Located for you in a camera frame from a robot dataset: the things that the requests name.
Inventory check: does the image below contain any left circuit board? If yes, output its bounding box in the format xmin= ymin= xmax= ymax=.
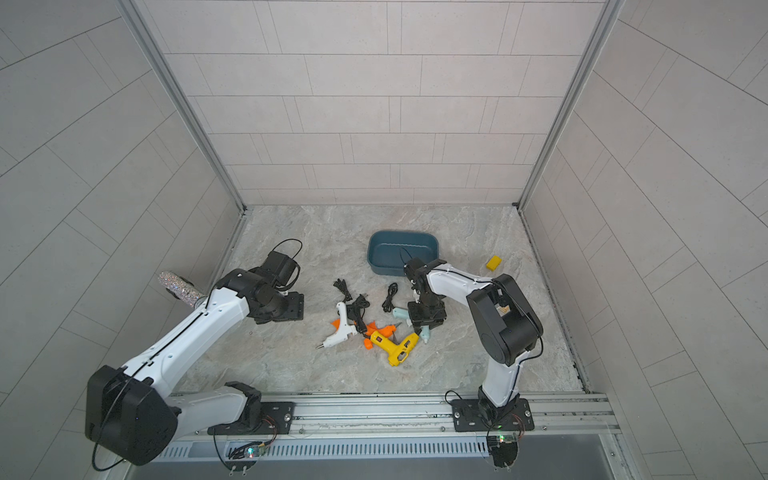
xmin=226 ymin=442 xmax=269 ymax=476

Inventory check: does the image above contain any mint green hot glue gun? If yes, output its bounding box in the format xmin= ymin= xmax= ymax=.
xmin=382 ymin=282 xmax=431 ymax=343

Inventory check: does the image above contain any aluminium mounting rail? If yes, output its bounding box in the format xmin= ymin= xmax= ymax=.
xmin=119 ymin=392 xmax=619 ymax=443

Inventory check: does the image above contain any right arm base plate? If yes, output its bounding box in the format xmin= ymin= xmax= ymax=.
xmin=449 ymin=396 xmax=535 ymax=434

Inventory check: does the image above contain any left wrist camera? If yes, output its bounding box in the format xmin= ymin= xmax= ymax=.
xmin=262 ymin=250 xmax=300 ymax=291

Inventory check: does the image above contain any teal plastic storage box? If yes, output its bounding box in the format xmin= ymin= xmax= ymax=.
xmin=367 ymin=230 xmax=439 ymax=276

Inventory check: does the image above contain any white hot glue gun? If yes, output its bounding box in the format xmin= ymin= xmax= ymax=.
xmin=317 ymin=278 xmax=370 ymax=349

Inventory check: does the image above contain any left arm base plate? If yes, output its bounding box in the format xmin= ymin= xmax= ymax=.
xmin=207 ymin=402 xmax=296 ymax=436

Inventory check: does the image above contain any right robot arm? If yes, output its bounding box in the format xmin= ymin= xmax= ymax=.
xmin=404 ymin=258 xmax=543 ymax=410

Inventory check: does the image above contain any orange hot glue gun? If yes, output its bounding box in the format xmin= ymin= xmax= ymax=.
xmin=363 ymin=322 xmax=398 ymax=350

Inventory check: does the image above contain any yellow hot glue gun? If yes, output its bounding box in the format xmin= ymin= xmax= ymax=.
xmin=370 ymin=333 xmax=420 ymax=367

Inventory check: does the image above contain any small yellow block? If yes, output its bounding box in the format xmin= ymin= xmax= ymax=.
xmin=485 ymin=255 xmax=502 ymax=271

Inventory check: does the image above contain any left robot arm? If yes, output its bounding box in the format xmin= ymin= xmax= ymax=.
xmin=84 ymin=269 xmax=304 ymax=466

